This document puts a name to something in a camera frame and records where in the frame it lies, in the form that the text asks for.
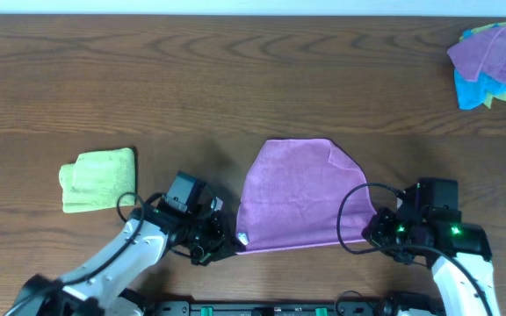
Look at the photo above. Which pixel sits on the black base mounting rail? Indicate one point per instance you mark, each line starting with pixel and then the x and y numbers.
pixel 347 303

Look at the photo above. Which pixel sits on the folded light green cloth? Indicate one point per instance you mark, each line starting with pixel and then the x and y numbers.
pixel 97 179

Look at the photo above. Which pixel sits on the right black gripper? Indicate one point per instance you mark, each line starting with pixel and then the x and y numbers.
pixel 376 232

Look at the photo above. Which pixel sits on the blue cloth in pile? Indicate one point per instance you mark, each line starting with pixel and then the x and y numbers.
pixel 473 86

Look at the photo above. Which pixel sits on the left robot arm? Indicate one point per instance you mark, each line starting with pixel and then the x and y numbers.
pixel 99 286

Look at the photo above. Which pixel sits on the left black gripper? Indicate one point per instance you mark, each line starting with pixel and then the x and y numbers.
pixel 225 234

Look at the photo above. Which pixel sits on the purple microfibre cloth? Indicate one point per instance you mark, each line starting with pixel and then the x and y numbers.
pixel 302 194

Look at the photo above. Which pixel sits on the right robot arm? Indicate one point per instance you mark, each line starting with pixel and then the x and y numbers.
pixel 457 254

